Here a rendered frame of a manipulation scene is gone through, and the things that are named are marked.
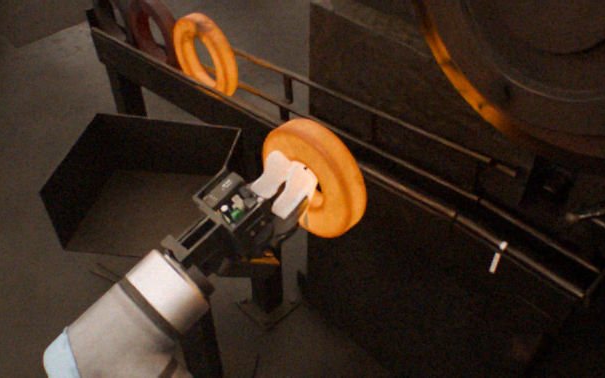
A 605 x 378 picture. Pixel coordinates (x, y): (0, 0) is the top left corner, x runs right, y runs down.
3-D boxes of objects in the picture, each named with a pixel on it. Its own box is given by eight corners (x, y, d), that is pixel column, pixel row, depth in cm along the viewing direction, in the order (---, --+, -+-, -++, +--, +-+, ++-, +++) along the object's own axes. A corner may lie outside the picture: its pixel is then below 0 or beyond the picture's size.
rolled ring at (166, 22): (161, 5, 120) (175, 0, 122) (120, -9, 132) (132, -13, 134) (182, 86, 131) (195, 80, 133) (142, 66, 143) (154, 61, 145)
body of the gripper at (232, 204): (273, 195, 62) (189, 275, 59) (290, 234, 69) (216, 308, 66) (228, 161, 66) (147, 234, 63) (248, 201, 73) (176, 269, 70)
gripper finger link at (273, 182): (310, 134, 68) (254, 186, 66) (319, 164, 73) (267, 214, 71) (292, 122, 70) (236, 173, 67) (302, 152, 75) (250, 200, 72)
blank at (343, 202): (274, 100, 74) (254, 111, 73) (367, 144, 65) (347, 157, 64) (285, 195, 84) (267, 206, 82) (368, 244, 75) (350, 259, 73)
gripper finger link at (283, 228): (316, 202, 68) (263, 254, 66) (318, 209, 70) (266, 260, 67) (288, 182, 71) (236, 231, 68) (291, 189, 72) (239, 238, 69)
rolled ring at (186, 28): (162, 25, 125) (175, 20, 127) (196, 104, 131) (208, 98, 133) (200, 10, 110) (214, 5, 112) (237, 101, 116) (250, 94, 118)
